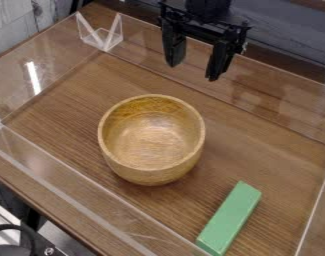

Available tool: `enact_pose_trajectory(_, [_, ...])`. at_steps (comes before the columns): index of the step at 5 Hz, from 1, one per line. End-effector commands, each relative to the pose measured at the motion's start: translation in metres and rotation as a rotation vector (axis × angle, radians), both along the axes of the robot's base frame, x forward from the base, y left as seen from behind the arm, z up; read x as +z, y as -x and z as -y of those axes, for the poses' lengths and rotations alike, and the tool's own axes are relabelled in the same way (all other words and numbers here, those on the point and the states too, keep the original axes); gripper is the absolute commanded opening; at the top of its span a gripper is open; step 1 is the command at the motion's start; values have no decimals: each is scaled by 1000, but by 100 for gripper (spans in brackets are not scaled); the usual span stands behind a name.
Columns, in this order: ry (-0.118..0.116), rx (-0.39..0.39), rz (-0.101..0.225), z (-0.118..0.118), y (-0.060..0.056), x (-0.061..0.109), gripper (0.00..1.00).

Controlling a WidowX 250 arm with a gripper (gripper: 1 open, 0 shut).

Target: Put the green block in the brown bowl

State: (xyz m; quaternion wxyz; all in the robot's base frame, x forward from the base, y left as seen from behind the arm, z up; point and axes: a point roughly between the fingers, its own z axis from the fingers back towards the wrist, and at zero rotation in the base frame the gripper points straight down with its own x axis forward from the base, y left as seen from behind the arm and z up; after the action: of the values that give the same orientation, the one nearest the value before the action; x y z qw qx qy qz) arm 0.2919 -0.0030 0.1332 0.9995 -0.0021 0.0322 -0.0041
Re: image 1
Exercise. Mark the clear acrylic enclosure wall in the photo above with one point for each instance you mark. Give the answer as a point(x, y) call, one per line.
point(264, 117)

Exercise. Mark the brown wooden bowl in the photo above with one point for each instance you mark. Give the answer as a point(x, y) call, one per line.
point(152, 137)

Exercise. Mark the clear acrylic corner bracket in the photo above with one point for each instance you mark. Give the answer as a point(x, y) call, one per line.
point(101, 38)

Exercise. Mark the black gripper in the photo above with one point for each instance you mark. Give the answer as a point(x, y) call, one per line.
point(208, 21)

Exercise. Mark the green rectangular block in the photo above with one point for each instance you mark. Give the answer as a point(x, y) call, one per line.
point(229, 219)

